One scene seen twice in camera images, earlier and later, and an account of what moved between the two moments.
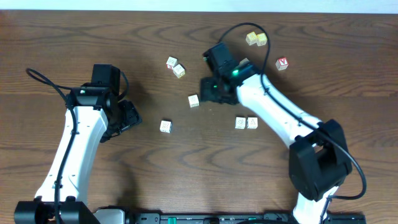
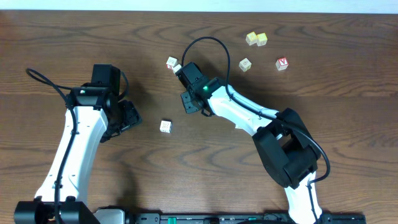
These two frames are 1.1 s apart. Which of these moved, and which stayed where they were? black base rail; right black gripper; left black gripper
Moved: right black gripper
Stayed: left black gripper; black base rail
